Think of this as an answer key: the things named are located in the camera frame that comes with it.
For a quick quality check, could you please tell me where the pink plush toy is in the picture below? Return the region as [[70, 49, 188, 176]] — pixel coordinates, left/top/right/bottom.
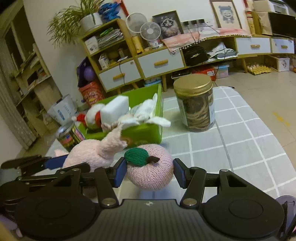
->
[[55, 124, 127, 172]]

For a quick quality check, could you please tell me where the pink knitted apple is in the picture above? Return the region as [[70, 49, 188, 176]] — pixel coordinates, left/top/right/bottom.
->
[[124, 144, 174, 191]]

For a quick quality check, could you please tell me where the santa plush toy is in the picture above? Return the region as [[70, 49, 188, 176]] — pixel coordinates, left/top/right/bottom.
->
[[71, 103, 105, 130]]

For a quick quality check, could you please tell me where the white sponge block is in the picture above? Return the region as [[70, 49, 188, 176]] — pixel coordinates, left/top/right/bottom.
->
[[100, 95, 129, 125]]

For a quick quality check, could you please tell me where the white fabric glove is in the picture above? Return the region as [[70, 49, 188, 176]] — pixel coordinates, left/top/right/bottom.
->
[[117, 93, 171, 130]]

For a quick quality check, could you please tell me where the black chips can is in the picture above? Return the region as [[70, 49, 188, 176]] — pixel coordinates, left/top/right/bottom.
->
[[55, 120, 85, 152]]

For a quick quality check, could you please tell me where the green plastic bin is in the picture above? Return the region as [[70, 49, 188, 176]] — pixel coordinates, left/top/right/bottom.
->
[[78, 83, 164, 149]]

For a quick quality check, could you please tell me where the grey checked tablecloth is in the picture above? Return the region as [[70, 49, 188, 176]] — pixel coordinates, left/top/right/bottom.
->
[[45, 86, 296, 200]]

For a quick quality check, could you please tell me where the red snack bucket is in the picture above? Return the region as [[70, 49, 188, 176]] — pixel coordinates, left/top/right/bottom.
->
[[79, 81, 105, 107]]

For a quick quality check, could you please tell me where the glass jar gold lid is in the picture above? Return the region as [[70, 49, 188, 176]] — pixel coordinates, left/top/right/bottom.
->
[[173, 73, 215, 132]]

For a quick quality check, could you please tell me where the purple ball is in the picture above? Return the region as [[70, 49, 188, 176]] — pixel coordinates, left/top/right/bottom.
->
[[83, 66, 96, 82]]

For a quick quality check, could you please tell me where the red box under cabinet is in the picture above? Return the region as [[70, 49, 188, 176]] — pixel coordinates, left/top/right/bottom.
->
[[191, 66, 216, 81]]

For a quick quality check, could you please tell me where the low wooden tv cabinet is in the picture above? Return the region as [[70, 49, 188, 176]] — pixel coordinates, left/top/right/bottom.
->
[[136, 35, 295, 90]]

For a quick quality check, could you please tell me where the wooden shelf cabinet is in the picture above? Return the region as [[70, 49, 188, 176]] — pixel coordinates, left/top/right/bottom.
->
[[78, 17, 143, 93]]

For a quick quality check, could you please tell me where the black bag on shelf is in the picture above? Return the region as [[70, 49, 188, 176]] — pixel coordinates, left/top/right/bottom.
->
[[183, 45, 209, 66]]

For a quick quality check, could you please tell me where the egg carton tray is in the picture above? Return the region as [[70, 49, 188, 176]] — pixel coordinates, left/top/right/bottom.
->
[[246, 63, 271, 75]]

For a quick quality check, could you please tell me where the pink table runner cloth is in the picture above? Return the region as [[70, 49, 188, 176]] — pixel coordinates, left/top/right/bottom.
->
[[162, 27, 251, 53]]

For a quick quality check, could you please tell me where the potted green plant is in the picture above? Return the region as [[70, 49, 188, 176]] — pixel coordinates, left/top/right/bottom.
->
[[47, 0, 104, 47]]

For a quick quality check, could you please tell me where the stack of papers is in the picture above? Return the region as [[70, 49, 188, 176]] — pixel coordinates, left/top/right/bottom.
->
[[98, 29, 124, 49]]

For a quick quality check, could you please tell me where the white desk fan front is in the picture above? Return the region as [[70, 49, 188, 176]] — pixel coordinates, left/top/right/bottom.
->
[[140, 22, 161, 49]]

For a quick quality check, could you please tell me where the white desk fan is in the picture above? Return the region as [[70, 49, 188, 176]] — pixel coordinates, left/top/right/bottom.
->
[[125, 12, 147, 35], [140, 22, 161, 49]]

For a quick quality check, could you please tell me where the framed cat picture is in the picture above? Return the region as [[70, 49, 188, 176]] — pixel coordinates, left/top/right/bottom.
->
[[152, 11, 184, 40]]

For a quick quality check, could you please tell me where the white desk fan back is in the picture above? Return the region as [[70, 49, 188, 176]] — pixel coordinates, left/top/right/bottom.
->
[[125, 12, 147, 35]]

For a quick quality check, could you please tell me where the blue stitch plush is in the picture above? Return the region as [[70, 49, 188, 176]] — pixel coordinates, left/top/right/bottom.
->
[[98, 2, 120, 23]]

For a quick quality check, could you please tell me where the framed cartoon girl picture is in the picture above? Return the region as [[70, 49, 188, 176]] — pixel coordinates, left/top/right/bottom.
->
[[210, 0, 242, 29]]

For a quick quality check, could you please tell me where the black microwave oven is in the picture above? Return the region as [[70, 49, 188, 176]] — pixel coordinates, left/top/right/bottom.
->
[[268, 13, 296, 38]]

